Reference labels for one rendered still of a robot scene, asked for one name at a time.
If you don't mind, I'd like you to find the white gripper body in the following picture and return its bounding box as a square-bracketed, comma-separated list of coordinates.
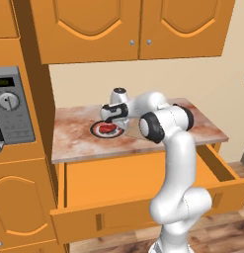
[109, 116, 130, 127]

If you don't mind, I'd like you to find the tan cutting board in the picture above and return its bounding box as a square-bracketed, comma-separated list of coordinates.
[122, 117, 154, 142]

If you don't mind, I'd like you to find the red raw meat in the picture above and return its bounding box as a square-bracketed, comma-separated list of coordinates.
[98, 123, 118, 134]

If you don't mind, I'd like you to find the orange open drawer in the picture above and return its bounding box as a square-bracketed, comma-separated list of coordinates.
[49, 142, 244, 245]

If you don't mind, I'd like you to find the orange arched cupboard door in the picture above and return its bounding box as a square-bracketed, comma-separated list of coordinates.
[138, 0, 237, 61]
[0, 157, 58, 250]
[29, 0, 141, 65]

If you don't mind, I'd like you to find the orange tall cabinet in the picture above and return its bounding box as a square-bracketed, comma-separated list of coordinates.
[0, 0, 67, 253]

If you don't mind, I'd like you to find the grey built-in oven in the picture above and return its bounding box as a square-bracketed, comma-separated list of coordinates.
[0, 65, 37, 155]

